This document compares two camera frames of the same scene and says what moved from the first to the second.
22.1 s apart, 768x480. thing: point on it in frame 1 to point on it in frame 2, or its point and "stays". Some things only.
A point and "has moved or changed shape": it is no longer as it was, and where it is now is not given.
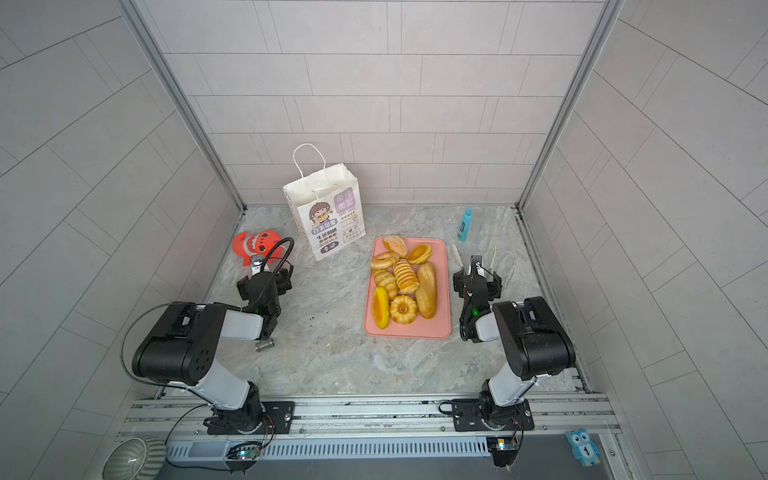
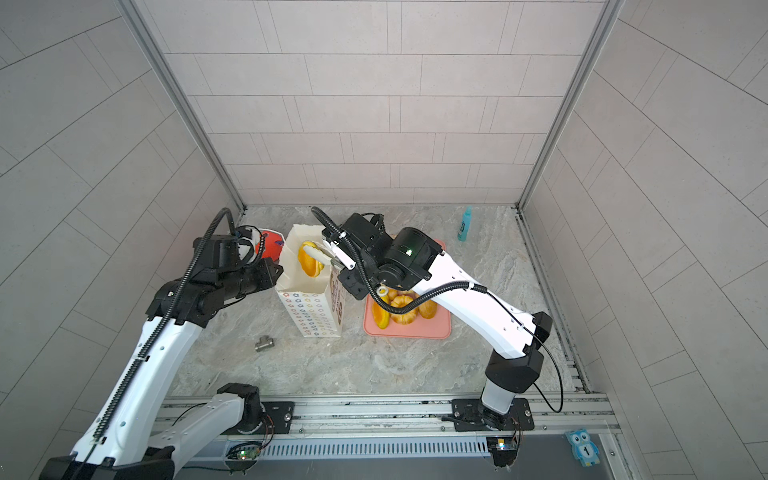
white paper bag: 325,201 to 309,305
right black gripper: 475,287 to 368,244
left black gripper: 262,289 to 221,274
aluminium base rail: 391,429 stays
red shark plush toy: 258,244 stays
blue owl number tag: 583,448 stays
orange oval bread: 380,307 stays
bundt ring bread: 403,310 stays
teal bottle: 464,224 stays
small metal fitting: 260,347 stays
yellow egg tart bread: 419,254 has moved or changed shape
